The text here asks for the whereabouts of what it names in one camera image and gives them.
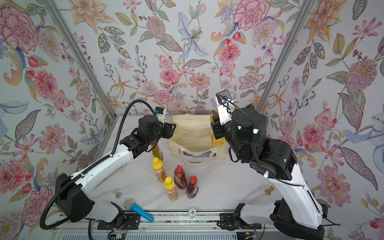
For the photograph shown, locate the black corrugated cable conduit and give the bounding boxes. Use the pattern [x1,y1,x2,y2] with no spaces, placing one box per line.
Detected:
[39,99,157,231]

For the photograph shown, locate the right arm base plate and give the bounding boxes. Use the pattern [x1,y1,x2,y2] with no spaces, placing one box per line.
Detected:
[217,213,262,231]

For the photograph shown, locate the large orange dish soap bottle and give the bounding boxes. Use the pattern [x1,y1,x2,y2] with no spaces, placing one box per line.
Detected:
[210,110,227,147]

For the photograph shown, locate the orange bottle yellow cap rear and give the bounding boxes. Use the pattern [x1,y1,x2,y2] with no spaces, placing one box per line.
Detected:
[152,157,167,183]

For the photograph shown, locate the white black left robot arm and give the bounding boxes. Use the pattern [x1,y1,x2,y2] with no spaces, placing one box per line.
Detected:
[56,115,177,228]

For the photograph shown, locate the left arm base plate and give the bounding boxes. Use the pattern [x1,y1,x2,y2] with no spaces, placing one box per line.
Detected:
[97,212,141,231]

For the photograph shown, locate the orange bottle yellow cap front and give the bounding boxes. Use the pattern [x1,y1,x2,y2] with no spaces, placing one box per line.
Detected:
[164,177,178,201]

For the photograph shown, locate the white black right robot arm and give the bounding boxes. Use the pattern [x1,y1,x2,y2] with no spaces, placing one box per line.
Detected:
[211,106,328,240]

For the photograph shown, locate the blue toy microphone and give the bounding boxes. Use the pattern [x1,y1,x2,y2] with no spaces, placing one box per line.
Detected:
[124,199,154,223]

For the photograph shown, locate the dark red bottle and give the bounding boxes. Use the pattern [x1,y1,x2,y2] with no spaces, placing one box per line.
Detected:
[186,176,199,199]
[174,165,187,190]

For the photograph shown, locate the green dish soap bottle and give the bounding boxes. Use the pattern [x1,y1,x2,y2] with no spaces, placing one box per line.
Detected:
[151,143,164,161]

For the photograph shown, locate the small brass weight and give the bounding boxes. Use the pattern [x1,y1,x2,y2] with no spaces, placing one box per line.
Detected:
[265,186,275,196]

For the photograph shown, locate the cream canvas shopping bag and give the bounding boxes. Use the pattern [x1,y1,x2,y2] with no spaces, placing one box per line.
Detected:
[168,114,227,166]

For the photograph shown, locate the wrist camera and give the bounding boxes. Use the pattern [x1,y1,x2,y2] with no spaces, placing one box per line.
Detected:
[215,90,235,125]
[155,107,167,123]

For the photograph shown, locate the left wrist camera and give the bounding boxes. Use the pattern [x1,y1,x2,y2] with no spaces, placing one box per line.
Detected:
[155,107,167,123]

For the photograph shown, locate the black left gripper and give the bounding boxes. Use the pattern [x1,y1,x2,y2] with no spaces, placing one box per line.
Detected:
[146,122,178,146]

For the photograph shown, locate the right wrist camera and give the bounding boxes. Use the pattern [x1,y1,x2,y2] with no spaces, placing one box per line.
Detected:
[215,90,235,125]

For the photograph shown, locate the orange bottle yellow cap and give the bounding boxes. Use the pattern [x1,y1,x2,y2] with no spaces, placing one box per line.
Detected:
[152,157,167,183]
[164,177,178,201]

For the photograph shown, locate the dark red bottle front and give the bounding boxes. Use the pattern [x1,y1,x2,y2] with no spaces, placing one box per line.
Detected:
[186,176,199,199]

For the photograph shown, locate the green circuit board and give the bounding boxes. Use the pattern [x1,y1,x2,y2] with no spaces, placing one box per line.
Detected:
[108,233,126,240]

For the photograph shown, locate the aluminium rail frame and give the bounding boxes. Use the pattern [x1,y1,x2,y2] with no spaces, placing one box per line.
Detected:
[47,209,310,240]

